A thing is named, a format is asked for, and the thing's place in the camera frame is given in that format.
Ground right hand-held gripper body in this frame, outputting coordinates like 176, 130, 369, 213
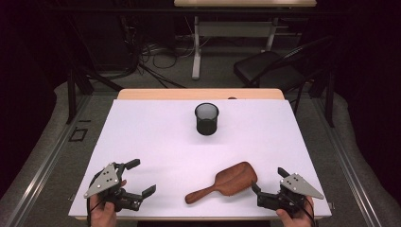
256, 172, 325, 218

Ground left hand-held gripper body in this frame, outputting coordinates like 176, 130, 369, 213
83, 162, 143, 212

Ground brown wooden hairbrush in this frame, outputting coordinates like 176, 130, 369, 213
184, 161, 259, 205

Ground black mesh pen cup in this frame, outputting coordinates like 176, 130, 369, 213
194, 102, 220, 136

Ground person's left hand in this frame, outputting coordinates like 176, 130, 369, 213
89, 192, 118, 227

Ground person's right hand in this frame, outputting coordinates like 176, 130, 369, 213
276, 196, 316, 227

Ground white table mat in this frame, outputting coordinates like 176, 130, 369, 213
68, 98, 333, 218

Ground black metal stand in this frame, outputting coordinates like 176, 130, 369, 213
64, 12, 126, 126

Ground light wooden table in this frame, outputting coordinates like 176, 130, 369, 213
74, 88, 332, 221

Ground black folding chair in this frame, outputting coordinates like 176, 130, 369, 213
233, 34, 335, 96

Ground desk with white legs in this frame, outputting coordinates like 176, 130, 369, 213
173, 0, 318, 80

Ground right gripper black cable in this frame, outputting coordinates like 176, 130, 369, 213
280, 192, 317, 227

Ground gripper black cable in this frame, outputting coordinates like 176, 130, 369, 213
85, 169, 105, 227
280, 192, 317, 227

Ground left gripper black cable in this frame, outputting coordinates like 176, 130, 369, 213
85, 169, 105, 227

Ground aluminium floor rail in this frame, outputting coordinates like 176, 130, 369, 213
310, 97, 384, 227
4, 94, 93, 227

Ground bundle of floor cables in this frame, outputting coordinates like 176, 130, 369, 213
119, 15, 209, 89

